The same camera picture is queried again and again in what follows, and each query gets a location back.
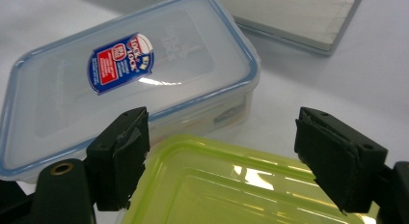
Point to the green lidded food container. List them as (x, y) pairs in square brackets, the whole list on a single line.
[(209, 191)]

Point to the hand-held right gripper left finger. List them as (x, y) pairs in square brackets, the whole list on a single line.
[(115, 159)]

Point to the clear blue-rimmed food container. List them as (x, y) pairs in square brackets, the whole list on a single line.
[(180, 40)]

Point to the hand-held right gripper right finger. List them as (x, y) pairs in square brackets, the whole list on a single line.
[(334, 159)]

